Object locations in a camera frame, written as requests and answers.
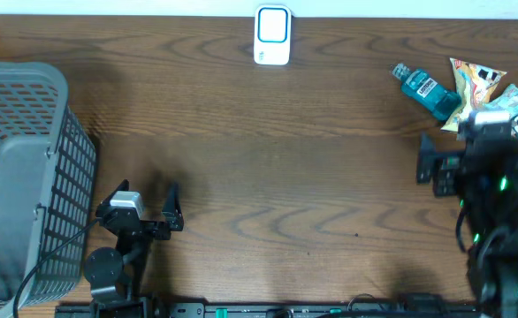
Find white barcode scanner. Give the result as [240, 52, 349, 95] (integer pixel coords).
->
[253, 4, 292, 65]

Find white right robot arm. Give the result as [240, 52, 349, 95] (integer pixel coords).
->
[416, 134, 518, 317]

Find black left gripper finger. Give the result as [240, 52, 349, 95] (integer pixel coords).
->
[161, 183, 184, 231]
[95, 179, 129, 219]

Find blue water bottle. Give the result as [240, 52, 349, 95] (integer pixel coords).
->
[392, 63, 461, 121]

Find grey plastic shopping basket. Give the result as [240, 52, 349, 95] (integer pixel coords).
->
[0, 62, 96, 317]

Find white flushable wipes pack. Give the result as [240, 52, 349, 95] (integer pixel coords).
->
[484, 84, 518, 117]

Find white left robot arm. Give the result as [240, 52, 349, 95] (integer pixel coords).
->
[84, 179, 184, 317]

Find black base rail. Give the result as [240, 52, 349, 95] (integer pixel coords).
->
[55, 301, 481, 318]

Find orange snack chip bag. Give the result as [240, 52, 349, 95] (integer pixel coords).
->
[441, 57, 507, 133]

